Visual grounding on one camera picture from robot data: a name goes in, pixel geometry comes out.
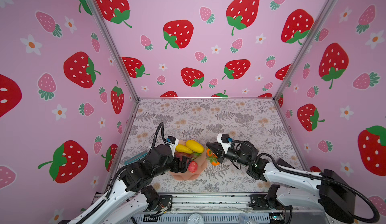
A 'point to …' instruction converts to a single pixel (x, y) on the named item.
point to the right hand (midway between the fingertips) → (206, 144)
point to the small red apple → (193, 166)
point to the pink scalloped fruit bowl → (201, 160)
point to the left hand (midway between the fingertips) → (184, 158)
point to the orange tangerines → (212, 157)
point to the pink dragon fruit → (190, 156)
